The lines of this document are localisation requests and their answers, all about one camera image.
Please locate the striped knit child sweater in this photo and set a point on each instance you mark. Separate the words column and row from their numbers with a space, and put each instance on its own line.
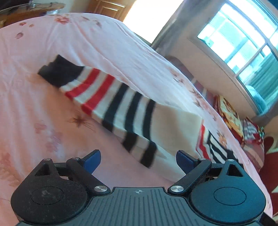
column 150, row 131

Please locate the striped pillow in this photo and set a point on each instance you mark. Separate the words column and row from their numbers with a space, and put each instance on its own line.
column 253, row 143

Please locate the yellow folded blanket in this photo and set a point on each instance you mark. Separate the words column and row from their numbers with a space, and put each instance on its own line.
column 230, row 117

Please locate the wooden side table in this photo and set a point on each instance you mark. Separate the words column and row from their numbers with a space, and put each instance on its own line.
column 26, row 11

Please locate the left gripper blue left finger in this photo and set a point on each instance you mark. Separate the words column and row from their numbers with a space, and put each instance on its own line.
column 82, row 172

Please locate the red white bed headboard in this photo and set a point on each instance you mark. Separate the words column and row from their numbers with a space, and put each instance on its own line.
column 268, row 173

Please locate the brown wooden door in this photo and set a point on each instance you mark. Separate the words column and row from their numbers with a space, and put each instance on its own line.
column 117, row 9

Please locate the pink floral bed sheet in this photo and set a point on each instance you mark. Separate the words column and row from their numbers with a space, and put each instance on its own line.
column 38, row 121

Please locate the window with white frame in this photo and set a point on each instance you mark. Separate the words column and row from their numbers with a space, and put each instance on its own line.
column 241, row 38

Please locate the grey left curtain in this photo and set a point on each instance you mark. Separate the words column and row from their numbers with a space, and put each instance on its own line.
column 171, row 31

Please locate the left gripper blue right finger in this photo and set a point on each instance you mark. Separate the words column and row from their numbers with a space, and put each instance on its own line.
column 195, row 171

